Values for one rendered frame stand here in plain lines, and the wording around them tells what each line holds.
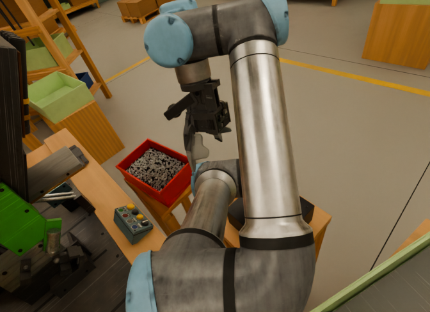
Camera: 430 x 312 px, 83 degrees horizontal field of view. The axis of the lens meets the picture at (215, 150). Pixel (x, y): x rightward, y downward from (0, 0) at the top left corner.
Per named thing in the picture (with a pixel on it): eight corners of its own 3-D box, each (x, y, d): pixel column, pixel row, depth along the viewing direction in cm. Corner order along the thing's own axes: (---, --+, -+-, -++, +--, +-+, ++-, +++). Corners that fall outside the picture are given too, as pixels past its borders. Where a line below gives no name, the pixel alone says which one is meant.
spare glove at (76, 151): (59, 156, 131) (56, 153, 129) (78, 146, 134) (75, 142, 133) (70, 176, 118) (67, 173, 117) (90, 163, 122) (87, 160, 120)
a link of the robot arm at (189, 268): (246, 187, 80) (245, 381, 28) (201, 191, 82) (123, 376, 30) (241, 152, 77) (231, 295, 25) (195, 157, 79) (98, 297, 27)
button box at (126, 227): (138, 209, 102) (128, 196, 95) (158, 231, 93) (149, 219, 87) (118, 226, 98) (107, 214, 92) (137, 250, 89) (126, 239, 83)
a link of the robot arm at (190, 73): (166, 67, 51) (187, 57, 57) (172, 88, 53) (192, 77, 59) (196, 64, 47) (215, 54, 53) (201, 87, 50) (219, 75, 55)
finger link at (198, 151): (203, 174, 54) (208, 133, 54) (182, 171, 57) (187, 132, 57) (210, 174, 57) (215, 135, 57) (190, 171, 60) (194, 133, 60)
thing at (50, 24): (50, 35, 657) (39, 17, 625) (77, 30, 641) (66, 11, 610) (23, 55, 575) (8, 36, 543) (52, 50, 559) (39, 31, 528)
